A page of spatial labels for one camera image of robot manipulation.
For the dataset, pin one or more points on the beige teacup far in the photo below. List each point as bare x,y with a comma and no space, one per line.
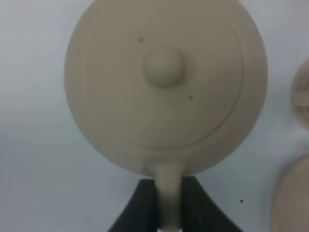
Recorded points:
299,96

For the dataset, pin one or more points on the beige teapot saucer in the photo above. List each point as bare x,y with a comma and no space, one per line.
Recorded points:
290,210

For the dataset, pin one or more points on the beige teapot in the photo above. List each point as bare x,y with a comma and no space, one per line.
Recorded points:
166,88

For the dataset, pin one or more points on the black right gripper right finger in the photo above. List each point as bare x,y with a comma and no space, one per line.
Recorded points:
200,213

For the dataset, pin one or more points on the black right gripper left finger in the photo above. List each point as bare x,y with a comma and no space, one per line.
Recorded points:
141,212

